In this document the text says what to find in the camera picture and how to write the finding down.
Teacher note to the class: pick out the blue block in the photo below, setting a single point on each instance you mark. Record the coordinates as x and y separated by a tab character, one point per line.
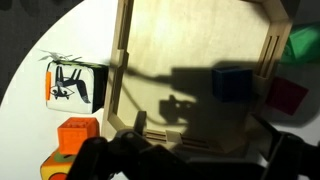
232	84

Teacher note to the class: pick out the orange block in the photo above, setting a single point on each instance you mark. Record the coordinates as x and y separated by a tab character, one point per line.
77	135

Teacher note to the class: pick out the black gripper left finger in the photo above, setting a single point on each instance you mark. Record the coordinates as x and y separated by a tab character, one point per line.
140	122

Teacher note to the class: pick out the light wooden tray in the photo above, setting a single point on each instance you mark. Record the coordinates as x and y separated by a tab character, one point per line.
196	66

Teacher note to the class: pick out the pink block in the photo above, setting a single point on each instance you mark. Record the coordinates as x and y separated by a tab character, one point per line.
286	96

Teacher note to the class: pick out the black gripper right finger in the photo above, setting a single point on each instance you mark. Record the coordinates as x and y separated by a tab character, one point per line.
286	153

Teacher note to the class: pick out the white printed cube checkered side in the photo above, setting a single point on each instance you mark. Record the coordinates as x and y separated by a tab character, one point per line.
71	86

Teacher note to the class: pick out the orange green patterned cube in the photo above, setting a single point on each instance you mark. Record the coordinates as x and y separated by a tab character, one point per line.
56	168

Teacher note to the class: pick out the dark green block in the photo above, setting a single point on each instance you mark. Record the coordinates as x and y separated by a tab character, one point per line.
301	43

